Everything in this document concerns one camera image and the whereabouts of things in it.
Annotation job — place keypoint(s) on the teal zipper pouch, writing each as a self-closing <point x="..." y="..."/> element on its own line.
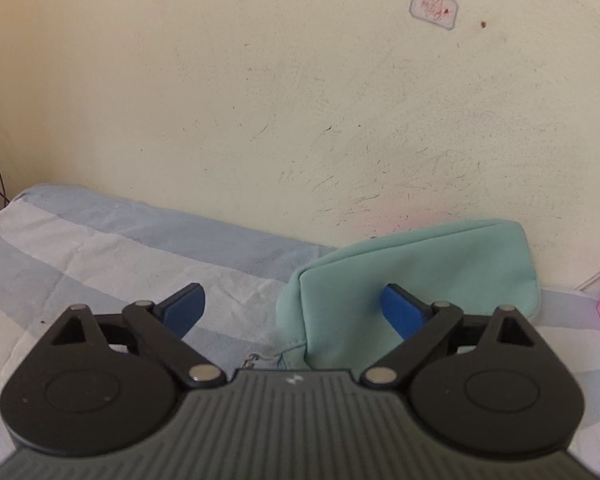
<point x="430" y="260"/>

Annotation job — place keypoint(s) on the wall sticker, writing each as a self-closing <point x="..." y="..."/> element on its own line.
<point x="434" y="8"/>

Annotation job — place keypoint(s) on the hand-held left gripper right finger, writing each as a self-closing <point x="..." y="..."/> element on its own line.
<point x="400" y="310"/>

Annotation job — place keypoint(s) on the striped blue bed sheet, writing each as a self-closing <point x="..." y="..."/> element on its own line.
<point x="105" y="255"/>

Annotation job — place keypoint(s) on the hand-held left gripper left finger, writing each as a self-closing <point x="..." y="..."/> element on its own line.
<point x="185" y="307"/>

